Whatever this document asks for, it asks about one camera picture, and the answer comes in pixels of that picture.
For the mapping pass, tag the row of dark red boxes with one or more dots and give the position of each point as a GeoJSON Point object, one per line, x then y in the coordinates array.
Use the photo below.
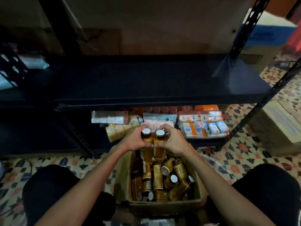
{"type": "Point", "coordinates": [157, 110]}

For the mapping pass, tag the flat white packet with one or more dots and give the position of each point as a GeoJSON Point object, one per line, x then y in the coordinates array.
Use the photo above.
{"type": "Point", "coordinates": [160, 116]}

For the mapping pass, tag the black metal shelf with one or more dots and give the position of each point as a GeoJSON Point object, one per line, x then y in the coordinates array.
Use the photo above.
{"type": "Point", "coordinates": [155, 80]}
{"type": "Point", "coordinates": [23, 120]}

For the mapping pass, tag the row of wet wipe packs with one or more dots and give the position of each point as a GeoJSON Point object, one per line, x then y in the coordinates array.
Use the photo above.
{"type": "Point", "coordinates": [28, 63]}

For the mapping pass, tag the tissue packs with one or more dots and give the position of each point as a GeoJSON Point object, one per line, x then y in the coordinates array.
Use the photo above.
{"type": "Point", "coordinates": [120, 130]}

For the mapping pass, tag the gold bottles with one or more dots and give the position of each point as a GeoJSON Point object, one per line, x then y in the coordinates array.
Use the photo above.
{"type": "Point", "coordinates": [162, 179]}

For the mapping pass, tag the orange carton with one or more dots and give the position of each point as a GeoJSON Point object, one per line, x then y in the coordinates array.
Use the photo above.
{"type": "Point", "coordinates": [206, 107]}

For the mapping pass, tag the blue white cashew carton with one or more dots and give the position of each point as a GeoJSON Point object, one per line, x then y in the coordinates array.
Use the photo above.
{"type": "Point", "coordinates": [268, 40]}

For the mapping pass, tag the row of pale pink packets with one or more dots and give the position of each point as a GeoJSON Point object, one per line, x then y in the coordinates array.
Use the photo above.
{"type": "Point", "coordinates": [200, 116]}

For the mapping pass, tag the person's right hand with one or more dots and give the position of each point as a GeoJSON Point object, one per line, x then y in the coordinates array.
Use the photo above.
{"type": "Point", "coordinates": [174, 141]}

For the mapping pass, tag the gold bottle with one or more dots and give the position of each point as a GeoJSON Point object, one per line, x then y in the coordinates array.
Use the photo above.
{"type": "Point", "coordinates": [147, 153]}
{"type": "Point", "coordinates": [160, 150]}

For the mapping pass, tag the printed cardboard box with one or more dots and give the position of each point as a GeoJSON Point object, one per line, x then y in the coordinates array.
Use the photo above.
{"type": "Point", "coordinates": [164, 207]}

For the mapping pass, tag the person's left forearm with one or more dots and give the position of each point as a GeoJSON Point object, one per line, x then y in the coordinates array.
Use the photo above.
{"type": "Point", "coordinates": [80, 195]}

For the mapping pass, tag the person's left hand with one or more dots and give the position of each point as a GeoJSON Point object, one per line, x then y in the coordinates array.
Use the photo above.
{"type": "Point", "coordinates": [134, 138]}

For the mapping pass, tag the stack of pink white boxes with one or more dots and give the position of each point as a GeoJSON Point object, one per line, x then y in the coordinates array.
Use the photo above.
{"type": "Point", "coordinates": [157, 124]}

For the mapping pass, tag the person's right forearm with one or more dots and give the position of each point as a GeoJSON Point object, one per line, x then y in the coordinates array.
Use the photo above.
{"type": "Point", "coordinates": [225, 195]}

